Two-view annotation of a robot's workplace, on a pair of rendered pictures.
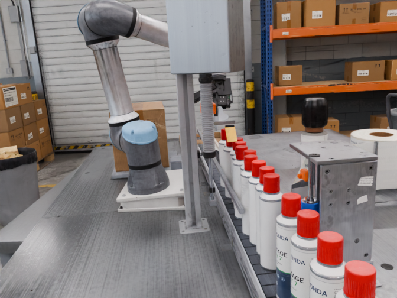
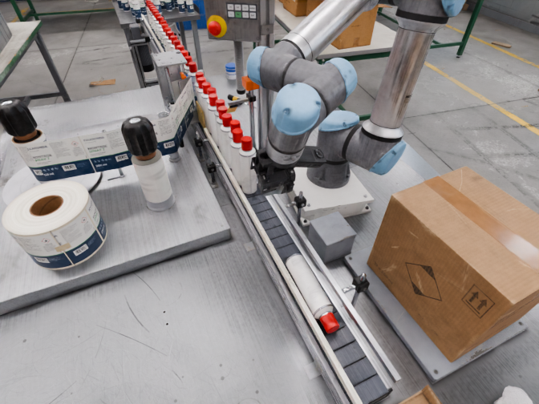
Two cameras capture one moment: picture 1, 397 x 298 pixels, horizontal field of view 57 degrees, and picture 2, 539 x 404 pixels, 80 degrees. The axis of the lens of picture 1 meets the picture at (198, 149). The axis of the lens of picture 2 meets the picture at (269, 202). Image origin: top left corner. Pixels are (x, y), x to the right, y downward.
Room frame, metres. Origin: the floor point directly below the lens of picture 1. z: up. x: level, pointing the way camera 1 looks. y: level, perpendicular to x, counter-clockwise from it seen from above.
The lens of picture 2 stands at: (2.00, -0.29, 1.61)
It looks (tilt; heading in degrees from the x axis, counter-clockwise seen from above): 44 degrees down; 161
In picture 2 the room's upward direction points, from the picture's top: straight up
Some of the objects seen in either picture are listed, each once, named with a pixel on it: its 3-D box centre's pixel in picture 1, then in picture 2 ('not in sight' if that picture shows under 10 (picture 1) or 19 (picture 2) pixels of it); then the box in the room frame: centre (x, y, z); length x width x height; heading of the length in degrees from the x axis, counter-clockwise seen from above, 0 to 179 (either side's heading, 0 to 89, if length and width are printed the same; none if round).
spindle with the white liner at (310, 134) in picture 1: (313, 142); (149, 165); (1.17, -0.38, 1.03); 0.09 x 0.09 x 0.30
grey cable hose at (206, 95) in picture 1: (207, 116); (239, 63); (0.90, -0.03, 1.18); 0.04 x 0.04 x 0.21
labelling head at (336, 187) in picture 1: (325, 214); (177, 90); (0.66, -0.24, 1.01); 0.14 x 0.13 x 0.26; 5
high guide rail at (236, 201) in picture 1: (211, 155); (277, 199); (1.36, -0.05, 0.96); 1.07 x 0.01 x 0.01; 5
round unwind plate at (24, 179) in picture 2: not in sight; (54, 180); (0.95, -0.73, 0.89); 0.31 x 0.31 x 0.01
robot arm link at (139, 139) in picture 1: (140, 141); (338, 134); (1.24, 0.20, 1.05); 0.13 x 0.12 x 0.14; 29
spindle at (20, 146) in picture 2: not in sight; (32, 144); (0.95, -0.73, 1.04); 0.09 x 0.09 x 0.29
